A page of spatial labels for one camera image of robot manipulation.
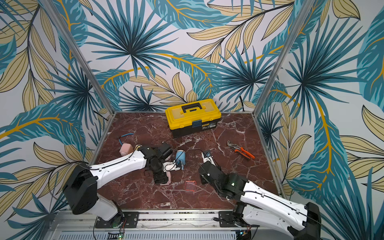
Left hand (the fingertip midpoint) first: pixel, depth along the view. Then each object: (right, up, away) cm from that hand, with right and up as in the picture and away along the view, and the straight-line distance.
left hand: (161, 176), depth 81 cm
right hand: (+22, +6, -6) cm, 24 cm away
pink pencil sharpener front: (-25, +13, +12) cm, 30 cm away
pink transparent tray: (+16, -6, +4) cm, 17 cm away
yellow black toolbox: (+13, +32, +13) cm, 37 cm away
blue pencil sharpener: (+10, +10, +8) cm, 16 cm away
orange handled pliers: (+49, +11, +17) cm, 53 cm away
